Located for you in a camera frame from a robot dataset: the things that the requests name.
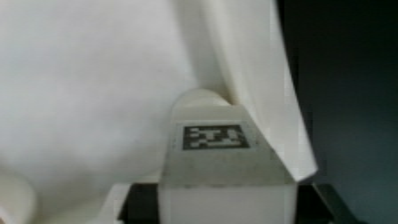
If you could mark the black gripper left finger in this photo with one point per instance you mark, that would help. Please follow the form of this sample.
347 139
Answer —
139 211

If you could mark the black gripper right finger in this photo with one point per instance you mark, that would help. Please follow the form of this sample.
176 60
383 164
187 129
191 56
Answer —
320 206

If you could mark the white table leg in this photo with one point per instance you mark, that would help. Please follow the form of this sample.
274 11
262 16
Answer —
226 184

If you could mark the white square tabletop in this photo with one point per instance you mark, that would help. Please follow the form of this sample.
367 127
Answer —
102 58

